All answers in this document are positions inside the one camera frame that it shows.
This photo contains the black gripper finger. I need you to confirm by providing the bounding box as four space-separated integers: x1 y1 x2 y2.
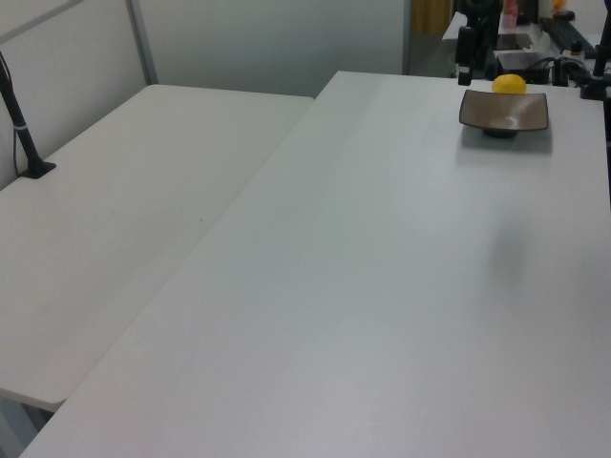
456 26 475 87
483 19 500 80

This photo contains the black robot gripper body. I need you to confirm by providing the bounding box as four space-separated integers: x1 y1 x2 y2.
460 0 503 31

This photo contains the yellow potato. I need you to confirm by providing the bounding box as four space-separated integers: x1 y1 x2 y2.
492 73 528 95

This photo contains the brown square ceramic plate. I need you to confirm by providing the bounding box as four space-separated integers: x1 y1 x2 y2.
458 89 550 140

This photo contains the black electronics box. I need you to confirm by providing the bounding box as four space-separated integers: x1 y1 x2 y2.
495 50 551 85

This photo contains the yellow curtain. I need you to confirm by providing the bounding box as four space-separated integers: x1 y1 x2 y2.
411 0 453 35

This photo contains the black keyboard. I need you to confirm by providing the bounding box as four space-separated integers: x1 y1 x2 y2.
539 16 598 54

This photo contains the white side table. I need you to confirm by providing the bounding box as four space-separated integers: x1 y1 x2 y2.
0 84 316 414

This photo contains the grey table leg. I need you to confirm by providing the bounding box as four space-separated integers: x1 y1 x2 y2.
0 398 26 458

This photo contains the black clamp camera stand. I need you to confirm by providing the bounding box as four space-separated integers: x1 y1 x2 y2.
579 45 611 101

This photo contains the grey metal partition post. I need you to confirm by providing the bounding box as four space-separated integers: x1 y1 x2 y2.
126 0 159 88

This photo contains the black camera pole stand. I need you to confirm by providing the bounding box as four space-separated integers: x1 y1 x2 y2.
0 50 57 180

